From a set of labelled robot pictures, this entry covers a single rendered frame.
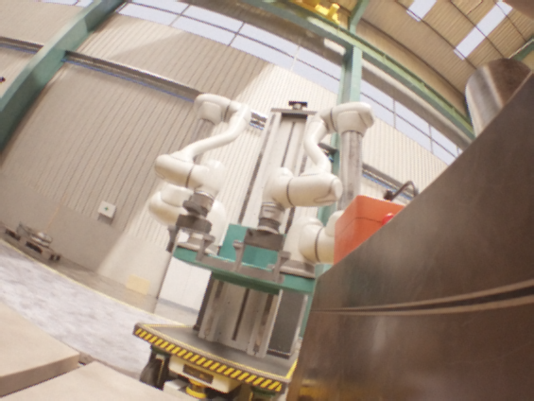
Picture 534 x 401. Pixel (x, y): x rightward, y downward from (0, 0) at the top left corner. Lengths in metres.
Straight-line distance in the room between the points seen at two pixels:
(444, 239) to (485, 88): 0.13
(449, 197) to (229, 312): 1.28
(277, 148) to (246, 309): 0.95
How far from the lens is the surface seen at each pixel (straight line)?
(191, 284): 6.13
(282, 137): 1.70
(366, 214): 0.52
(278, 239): 0.88
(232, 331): 1.38
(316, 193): 0.83
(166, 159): 1.07
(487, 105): 0.24
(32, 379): 0.58
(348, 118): 1.25
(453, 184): 0.20
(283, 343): 1.44
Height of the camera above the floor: 0.57
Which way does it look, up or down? 22 degrees up
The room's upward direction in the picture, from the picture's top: 16 degrees clockwise
